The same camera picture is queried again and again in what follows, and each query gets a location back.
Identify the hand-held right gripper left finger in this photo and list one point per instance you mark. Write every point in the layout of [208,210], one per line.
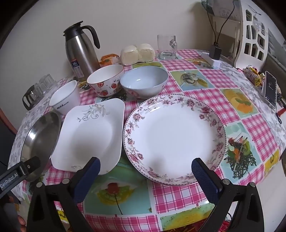
[89,176]

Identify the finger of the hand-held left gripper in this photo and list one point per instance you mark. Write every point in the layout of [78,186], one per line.
[31,166]

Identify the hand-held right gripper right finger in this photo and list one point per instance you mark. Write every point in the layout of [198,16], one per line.
[205,180]

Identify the stainless steel pan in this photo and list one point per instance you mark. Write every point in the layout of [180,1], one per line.
[38,142]

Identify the white square plate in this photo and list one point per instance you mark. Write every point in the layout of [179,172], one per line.
[85,138]

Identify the round floral rim plate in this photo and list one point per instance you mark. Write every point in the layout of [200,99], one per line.
[174,138]

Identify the pale blue bowl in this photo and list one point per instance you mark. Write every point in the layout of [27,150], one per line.
[143,78]

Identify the person's left hand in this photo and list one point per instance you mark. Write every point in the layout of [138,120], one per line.
[22,223]

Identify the orange chair backrest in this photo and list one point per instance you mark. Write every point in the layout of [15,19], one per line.
[9,121]

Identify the white square bowl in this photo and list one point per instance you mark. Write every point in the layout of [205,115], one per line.
[67,98]

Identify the strawberry print bowl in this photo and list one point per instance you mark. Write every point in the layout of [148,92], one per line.
[105,75]

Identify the pink checked picture tablecloth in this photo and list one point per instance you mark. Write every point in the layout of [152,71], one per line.
[223,75]

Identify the white smartphone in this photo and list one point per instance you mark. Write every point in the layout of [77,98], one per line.
[269,89]

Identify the colourful candy roll pack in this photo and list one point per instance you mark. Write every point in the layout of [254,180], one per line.
[253,75]

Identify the orange snack packet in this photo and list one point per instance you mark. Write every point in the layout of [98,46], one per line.
[109,60]

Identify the white power strip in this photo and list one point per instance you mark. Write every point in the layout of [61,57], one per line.
[212,62]

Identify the stainless steel thermos jug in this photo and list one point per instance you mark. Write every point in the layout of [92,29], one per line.
[82,51]

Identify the black power adapter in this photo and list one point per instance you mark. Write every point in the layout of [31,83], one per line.
[215,52]

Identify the bag of white steamed buns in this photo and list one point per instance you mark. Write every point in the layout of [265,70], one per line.
[136,54]

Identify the clear glass mug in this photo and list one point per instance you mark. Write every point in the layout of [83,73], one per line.
[166,48]

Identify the white wooden shelf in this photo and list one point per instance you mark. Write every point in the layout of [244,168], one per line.
[225,38]

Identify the white cutout chair back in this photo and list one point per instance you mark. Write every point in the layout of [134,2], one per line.
[241,33]

